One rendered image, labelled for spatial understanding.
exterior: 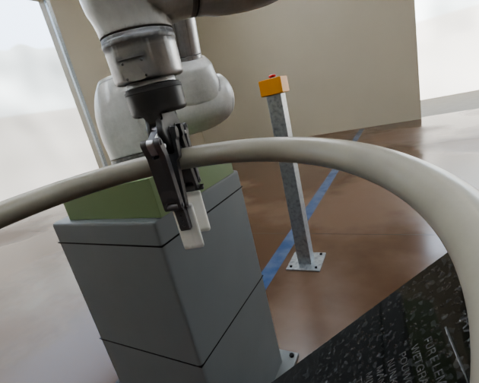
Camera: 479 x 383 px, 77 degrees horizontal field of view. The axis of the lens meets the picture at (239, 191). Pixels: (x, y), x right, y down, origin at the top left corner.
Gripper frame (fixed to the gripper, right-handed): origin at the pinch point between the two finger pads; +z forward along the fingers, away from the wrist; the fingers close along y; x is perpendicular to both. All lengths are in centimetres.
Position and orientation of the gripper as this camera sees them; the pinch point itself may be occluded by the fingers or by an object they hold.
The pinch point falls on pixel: (192, 220)
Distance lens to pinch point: 47.3
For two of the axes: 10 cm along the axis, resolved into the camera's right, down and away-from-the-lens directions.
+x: 9.7, -1.7, -1.7
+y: -1.0, 3.6, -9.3
